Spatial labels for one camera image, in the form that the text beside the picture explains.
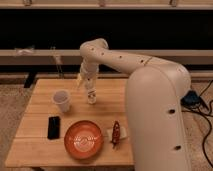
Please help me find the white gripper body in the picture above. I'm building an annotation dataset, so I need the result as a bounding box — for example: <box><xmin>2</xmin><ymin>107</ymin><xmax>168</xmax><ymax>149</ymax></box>
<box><xmin>80</xmin><ymin>69</ymin><xmax>98</xmax><ymax>94</ymax></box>

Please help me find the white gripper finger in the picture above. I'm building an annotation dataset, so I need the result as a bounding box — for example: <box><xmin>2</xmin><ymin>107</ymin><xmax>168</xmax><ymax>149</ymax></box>
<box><xmin>76</xmin><ymin>73</ymin><xmax>83</xmax><ymax>89</ymax></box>
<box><xmin>90</xmin><ymin>94</ymin><xmax>96</xmax><ymax>104</ymax></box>

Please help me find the clear plastic bottle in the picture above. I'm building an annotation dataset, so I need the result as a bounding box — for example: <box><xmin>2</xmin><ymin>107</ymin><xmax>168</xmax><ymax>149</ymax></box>
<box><xmin>87</xmin><ymin>90</ymin><xmax>96</xmax><ymax>104</ymax></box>

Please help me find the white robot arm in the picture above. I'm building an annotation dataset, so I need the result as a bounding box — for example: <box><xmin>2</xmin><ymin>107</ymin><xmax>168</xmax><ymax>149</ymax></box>
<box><xmin>80</xmin><ymin>38</ymin><xmax>192</xmax><ymax>171</ymax></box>

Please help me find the white plastic cup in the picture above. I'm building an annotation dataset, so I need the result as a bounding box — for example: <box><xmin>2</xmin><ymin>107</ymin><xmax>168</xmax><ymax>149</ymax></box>
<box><xmin>52</xmin><ymin>90</ymin><xmax>70</xmax><ymax>113</ymax></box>

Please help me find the orange bowl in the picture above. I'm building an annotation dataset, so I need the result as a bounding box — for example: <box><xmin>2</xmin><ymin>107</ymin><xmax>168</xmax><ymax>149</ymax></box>
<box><xmin>64</xmin><ymin>120</ymin><xmax>104</xmax><ymax>160</ymax></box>

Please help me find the wooden table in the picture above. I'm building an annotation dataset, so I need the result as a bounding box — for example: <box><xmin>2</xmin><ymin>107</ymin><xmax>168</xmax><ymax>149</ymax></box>
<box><xmin>5</xmin><ymin>79</ymin><xmax>133</xmax><ymax>167</ymax></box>

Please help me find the white napkin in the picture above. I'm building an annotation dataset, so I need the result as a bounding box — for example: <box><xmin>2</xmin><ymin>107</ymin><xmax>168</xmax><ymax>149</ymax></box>
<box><xmin>107</xmin><ymin>126</ymin><xmax>127</xmax><ymax>141</ymax></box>

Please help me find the black rectangular block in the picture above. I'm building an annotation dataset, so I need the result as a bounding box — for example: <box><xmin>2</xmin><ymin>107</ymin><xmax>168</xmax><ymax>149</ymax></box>
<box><xmin>47</xmin><ymin>116</ymin><xmax>60</xmax><ymax>140</ymax></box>

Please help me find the blue box with cables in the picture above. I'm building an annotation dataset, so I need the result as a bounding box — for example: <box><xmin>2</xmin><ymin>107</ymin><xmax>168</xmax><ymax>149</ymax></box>
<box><xmin>181</xmin><ymin>90</ymin><xmax>200</xmax><ymax>106</ymax></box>

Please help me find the black cable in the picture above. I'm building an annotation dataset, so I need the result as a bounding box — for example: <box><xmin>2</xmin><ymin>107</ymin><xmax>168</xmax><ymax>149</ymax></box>
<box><xmin>181</xmin><ymin>79</ymin><xmax>213</xmax><ymax>168</ymax></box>

